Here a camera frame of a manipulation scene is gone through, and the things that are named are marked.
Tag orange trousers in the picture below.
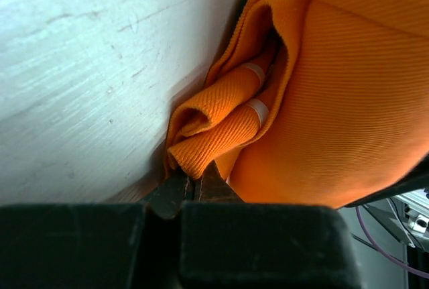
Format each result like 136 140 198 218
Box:
164 0 428 209

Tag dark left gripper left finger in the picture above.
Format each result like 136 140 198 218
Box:
1 173 194 288

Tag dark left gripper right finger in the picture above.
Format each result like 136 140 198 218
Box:
179 164 363 288

